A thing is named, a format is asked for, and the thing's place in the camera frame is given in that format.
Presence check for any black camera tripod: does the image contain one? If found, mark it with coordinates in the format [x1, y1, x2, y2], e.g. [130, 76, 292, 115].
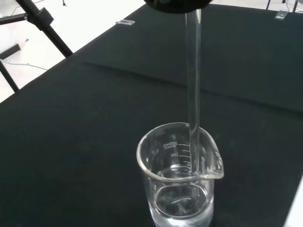
[0, 0, 73, 93]

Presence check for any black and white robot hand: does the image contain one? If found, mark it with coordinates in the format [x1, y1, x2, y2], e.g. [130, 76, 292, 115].
[143, 0, 212, 14]

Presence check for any white test tube rack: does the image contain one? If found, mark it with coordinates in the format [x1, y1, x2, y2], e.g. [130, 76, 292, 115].
[283, 174, 303, 227]

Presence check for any black bench cloth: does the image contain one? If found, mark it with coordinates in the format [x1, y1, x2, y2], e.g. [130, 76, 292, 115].
[0, 3, 303, 227]

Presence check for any clear glass beaker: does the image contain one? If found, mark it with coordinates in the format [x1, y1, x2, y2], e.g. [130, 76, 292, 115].
[136, 122, 225, 227]

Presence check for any clear cloth clip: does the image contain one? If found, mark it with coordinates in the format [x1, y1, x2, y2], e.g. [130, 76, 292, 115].
[274, 10, 288, 20]
[115, 19, 136, 26]

